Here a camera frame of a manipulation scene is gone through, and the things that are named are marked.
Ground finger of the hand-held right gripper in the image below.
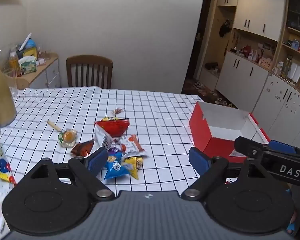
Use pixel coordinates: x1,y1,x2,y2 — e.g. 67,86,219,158
234,136,273,160
268,140,300,155

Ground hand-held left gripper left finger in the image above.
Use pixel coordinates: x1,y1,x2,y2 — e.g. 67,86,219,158
25,147,115,202

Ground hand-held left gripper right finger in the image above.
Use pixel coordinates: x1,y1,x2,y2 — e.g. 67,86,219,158
181,147,264,202

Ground blue snack packet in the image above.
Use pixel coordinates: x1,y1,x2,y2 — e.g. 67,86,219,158
104,152,130,180

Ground brown foil snack packet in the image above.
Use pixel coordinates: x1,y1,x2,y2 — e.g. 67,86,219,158
70,140,95,157

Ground white silver snack packet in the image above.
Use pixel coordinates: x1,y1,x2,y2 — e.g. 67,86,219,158
94,125,113,153

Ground red snack bag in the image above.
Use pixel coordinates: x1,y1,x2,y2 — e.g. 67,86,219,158
94,117,130,138

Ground white orange snack packet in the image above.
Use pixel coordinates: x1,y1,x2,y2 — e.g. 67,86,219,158
119,134,147,158

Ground yellow snack packet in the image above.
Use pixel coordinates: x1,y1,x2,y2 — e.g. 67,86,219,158
124,156,143,180

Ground orange lollipop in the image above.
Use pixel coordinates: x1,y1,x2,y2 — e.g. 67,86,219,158
58,129,78,148

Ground red cardboard box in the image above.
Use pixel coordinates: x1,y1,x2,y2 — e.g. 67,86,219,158
189,101,271,164

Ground beige sausage stick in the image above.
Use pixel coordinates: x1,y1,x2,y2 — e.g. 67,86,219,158
47,120,62,132

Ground white lower cabinet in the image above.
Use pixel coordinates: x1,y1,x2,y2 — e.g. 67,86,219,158
215,51,300,140

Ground row of shoes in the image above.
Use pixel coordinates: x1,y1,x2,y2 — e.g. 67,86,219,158
192,80,234,108

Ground white checked tablecloth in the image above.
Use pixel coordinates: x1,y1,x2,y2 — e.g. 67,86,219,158
0,86,243,240

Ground white container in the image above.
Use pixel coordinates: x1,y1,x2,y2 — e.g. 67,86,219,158
289,62,300,83

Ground wooden white side cabinet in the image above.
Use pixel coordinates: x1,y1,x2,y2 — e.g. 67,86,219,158
15,53,62,89

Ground brown wooden chair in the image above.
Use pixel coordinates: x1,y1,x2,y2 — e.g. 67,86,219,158
66,55,113,89

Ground gold kettle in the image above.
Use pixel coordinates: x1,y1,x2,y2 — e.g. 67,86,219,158
0,55,17,128

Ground green tissue box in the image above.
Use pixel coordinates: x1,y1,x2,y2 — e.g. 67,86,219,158
18,57,37,75

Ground clear drinking glass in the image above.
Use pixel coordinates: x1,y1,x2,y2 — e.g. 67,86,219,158
1,67,18,97

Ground black hanging bag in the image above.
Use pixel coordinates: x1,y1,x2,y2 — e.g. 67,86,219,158
219,20,231,38

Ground yellow container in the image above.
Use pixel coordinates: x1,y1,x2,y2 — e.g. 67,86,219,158
16,47,38,59

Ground orange drink bottle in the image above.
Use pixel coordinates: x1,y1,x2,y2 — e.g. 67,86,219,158
9,51,22,77

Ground white upper cabinet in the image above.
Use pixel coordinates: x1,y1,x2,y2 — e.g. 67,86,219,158
216,0,287,42

